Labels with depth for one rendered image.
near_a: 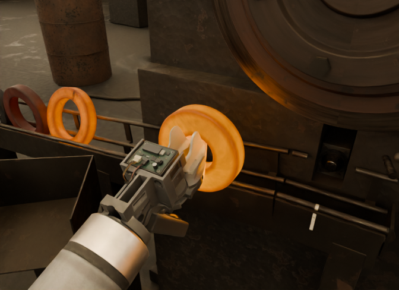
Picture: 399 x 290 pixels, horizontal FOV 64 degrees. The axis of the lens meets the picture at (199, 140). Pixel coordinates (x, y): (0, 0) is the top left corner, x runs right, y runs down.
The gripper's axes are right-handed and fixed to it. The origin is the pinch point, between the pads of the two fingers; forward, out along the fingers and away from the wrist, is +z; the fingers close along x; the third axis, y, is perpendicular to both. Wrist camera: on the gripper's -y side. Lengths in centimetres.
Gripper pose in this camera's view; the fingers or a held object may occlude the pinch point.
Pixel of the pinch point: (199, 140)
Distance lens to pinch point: 54.3
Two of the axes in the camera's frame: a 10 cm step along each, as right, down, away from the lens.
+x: -8.7, -2.5, 4.3
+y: -1.4, -7.1, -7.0
